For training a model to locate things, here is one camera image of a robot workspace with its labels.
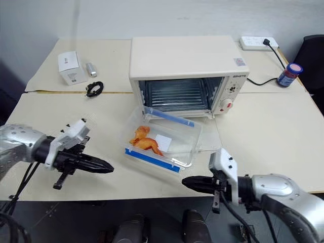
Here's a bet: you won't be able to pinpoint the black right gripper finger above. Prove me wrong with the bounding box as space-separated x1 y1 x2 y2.
181 176 214 185
182 183 215 195

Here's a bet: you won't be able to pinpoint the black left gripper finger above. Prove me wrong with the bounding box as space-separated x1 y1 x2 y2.
78 154 114 170
75 163 114 175

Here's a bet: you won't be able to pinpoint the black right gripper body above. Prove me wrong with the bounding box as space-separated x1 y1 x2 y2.
210 170 230 214

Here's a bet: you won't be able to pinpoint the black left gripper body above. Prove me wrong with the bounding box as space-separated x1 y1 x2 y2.
53 136 91 190

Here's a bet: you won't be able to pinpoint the clear food container blue clips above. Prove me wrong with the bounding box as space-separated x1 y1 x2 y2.
118 106 204 176

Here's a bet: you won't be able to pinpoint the metal oven rack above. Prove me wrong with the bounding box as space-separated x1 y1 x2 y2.
144 80 208 109

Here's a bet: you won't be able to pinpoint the cream toaster oven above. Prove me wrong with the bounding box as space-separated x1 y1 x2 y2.
129 35 251 119

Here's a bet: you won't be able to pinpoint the dark rounded shape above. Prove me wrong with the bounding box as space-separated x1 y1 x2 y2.
111 214 150 243
181 209 212 243

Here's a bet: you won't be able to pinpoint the orange fried chicken piece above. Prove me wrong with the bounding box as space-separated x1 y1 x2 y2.
129 126 164 156

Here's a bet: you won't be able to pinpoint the white paper label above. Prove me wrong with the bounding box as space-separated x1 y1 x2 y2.
154 134 173 153

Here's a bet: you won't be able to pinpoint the white timer knob red mark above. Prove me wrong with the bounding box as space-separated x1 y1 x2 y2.
219 98 235 111

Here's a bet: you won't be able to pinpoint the small silver device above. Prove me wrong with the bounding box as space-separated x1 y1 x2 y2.
85 62 98 77

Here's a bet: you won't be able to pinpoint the white cardboard box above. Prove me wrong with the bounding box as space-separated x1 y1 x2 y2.
57 51 87 86

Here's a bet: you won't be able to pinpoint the blue jar pink lid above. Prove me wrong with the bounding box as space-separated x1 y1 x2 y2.
276 62 303 89

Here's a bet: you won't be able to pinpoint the white power strip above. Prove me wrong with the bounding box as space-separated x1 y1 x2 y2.
239 36 280 52

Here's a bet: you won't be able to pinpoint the black chair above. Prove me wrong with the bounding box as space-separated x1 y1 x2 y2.
298 34 324 95

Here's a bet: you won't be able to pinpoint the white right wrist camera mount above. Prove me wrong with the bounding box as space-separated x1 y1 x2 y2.
208 147 240 205

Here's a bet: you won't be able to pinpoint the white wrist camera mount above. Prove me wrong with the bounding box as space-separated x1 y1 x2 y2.
45 118 92 170
208 147 240 205

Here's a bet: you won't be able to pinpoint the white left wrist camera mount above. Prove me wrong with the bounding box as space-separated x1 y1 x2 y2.
45 118 92 170

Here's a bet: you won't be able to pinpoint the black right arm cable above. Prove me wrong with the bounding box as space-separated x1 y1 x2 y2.
219 192 279 243

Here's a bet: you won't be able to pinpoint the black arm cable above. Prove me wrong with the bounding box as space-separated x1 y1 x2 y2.
219 192 279 243
0 161 42 216

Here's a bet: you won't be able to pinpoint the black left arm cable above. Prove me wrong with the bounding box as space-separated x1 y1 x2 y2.
0 161 42 216

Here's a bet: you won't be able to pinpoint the coiled black cable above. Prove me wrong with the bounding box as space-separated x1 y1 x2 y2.
85 81 105 98

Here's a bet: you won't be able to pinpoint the black oven power cord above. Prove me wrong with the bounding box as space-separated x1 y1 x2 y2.
246 45 287 87

